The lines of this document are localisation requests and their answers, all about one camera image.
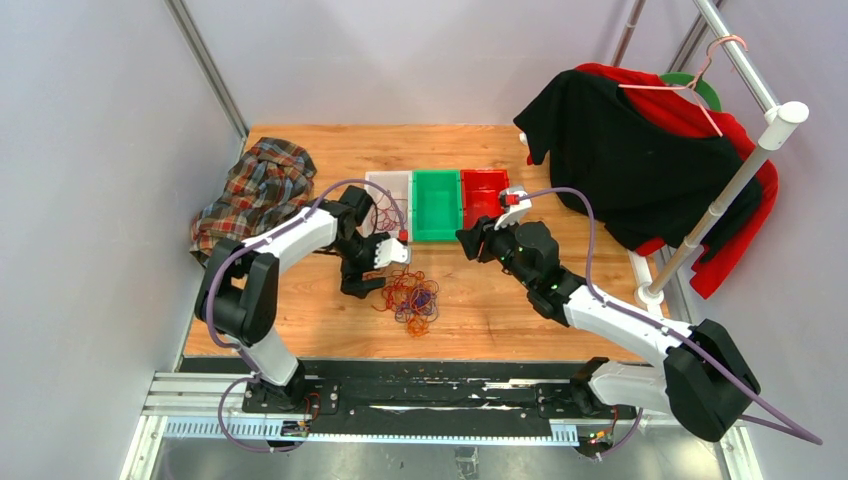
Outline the red plastic bin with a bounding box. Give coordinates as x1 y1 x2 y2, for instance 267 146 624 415
460 169 510 229

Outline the white clothes rack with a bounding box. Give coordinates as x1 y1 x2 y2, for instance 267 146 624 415
609 0 811 307

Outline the orange cable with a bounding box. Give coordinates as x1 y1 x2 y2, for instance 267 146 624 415
370 268 441 339

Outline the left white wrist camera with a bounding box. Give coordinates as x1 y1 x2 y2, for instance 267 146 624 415
373 237 411 270

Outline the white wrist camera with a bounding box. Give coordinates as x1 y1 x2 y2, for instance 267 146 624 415
373 237 411 270
494 186 532 230

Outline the black shirt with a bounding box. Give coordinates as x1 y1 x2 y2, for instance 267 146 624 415
514 63 754 252

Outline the plaid flannel shirt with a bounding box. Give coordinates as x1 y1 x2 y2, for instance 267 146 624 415
189 137 317 266

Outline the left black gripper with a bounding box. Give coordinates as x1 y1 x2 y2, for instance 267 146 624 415
331 232 391 298

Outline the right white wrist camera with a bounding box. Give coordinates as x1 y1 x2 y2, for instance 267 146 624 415
494 186 532 230

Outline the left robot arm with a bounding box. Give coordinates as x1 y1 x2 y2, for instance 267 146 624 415
194 179 411 413

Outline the red cable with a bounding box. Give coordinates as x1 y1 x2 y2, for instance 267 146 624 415
367 182 409 234

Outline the pink wire hanger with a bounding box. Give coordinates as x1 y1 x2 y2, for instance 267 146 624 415
618 34 748 137

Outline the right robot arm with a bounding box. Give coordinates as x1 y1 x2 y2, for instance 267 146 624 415
456 217 761 441

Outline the red shirt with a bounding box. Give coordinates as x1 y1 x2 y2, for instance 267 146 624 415
526 62 781 300

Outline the green hanger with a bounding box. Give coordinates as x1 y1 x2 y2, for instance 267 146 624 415
659 72 723 112

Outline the white plastic bin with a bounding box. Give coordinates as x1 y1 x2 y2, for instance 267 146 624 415
362 170 413 243

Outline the green plastic bin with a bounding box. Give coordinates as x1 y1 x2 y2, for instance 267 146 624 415
411 170 463 242

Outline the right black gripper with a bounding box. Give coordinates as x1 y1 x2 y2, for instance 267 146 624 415
456 211 535 291

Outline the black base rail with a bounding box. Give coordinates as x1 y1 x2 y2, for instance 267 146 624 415
242 359 636 439

